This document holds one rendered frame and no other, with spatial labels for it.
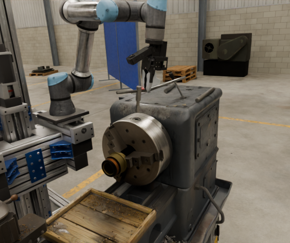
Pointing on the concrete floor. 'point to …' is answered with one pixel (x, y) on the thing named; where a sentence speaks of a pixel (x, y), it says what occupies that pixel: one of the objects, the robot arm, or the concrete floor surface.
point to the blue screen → (122, 53)
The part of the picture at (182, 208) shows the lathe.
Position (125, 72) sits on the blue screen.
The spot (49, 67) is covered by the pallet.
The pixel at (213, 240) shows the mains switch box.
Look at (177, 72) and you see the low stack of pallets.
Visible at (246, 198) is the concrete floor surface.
